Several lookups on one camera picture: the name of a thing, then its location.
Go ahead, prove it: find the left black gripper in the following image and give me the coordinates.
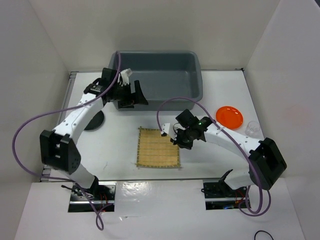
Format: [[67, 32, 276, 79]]
[[111, 80, 148, 109]]

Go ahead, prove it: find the bamboo woven mat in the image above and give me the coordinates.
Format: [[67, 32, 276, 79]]
[[135, 127, 181, 169]]

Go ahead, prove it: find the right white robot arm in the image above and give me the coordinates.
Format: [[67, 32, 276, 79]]
[[161, 109, 287, 197]]

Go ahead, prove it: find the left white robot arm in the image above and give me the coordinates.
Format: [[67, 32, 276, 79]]
[[39, 68, 148, 200]]

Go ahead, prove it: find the grey plastic bin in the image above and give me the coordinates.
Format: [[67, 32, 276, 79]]
[[108, 50, 203, 112]]

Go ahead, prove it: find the orange plastic plate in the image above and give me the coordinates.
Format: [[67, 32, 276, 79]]
[[215, 105, 244, 130]]

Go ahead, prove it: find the black round plate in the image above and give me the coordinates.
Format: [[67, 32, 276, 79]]
[[84, 110, 105, 132]]

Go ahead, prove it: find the clear plastic cup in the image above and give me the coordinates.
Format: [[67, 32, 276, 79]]
[[244, 120, 261, 138]]

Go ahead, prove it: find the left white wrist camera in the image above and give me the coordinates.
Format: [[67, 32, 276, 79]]
[[118, 68, 133, 87]]

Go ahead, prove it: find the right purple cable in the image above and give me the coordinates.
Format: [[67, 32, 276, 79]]
[[156, 97, 272, 217]]

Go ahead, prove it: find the purple cable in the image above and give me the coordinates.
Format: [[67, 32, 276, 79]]
[[11, 51, 123, 231], [156, 97, 272, 217]]

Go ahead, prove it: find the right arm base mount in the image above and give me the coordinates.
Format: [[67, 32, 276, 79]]
[[201, 179, 247, 210]]

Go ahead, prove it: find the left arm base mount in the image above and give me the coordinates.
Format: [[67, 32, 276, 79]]
[[61, 181, 116, 213]]

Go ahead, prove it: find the black cable loop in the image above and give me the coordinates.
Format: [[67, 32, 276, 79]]
[[254, 230, 274, 240]]

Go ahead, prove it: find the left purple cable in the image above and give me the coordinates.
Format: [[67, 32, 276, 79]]
[[11, 51, 123, 231]]

